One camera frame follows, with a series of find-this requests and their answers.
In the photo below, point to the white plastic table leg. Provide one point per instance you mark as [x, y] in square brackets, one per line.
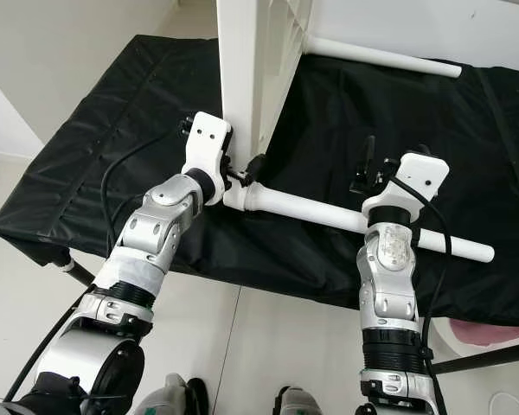
[303, 207]
[381, 56]

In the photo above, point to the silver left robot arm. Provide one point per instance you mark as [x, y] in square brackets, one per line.
[147, 242]

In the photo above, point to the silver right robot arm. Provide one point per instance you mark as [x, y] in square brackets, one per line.
[389, 285]

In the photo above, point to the black table cloth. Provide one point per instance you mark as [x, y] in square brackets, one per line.
[104, 147]

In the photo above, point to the black metal table leg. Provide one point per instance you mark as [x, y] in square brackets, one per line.
[80, 275]
[484, 357]

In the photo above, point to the pink plastic object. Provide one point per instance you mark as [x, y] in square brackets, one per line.
[493, 332]

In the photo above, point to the grey right robot foot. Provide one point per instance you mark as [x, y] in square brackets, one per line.
[297, 403]

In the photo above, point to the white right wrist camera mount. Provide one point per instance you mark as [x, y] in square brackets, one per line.
[419, 173]

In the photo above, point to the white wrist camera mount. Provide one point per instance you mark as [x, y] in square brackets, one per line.
[208, 138]
[419, 173]

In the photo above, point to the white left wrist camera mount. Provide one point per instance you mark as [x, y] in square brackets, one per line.
[208, 138]

